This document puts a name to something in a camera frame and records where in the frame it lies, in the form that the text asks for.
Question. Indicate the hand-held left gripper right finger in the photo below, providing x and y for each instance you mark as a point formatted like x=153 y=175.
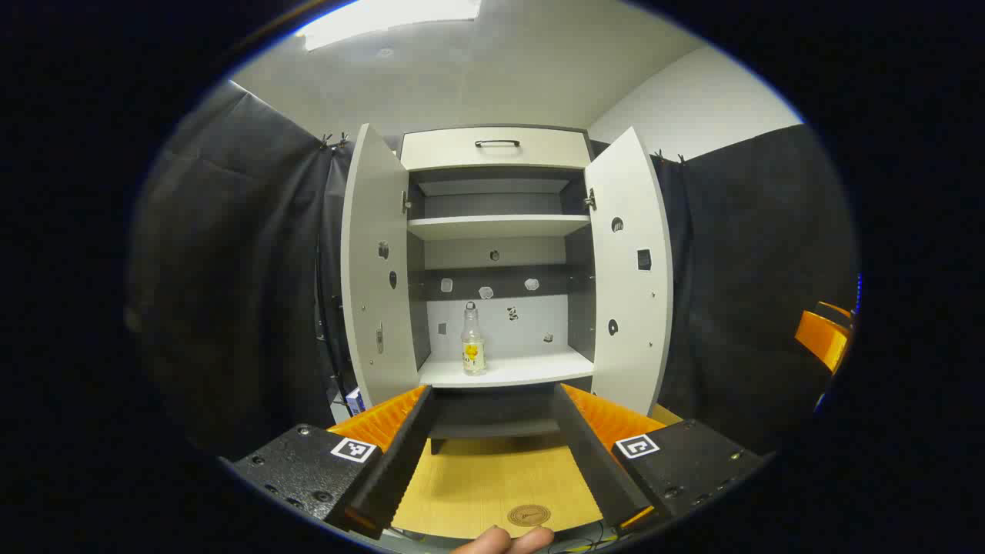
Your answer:
x=600 y=462

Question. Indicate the clear glass bottle yellow label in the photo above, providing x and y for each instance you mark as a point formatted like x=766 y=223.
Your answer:
x=472 y=354

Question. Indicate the blue white book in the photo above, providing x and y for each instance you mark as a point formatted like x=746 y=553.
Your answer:
x=354 y=400

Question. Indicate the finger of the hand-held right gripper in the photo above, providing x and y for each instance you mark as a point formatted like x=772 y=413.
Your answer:
x=819 y=338

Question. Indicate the black backdrop cloth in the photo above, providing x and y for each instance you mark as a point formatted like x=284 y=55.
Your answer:
x=231 y=269

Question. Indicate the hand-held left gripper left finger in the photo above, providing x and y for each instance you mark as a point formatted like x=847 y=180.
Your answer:
x=400 y=462

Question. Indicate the grey white cabinet body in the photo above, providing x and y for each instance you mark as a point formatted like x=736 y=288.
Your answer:
x=500 y=227

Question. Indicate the round brown coaster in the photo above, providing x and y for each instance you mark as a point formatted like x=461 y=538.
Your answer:
x=529 y=515

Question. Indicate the beige cabinet door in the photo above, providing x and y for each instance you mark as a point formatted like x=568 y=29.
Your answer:
x=369 y=269
x=631 y=308

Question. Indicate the ceiling light panel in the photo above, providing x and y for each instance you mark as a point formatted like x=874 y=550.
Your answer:
x=385 y=19

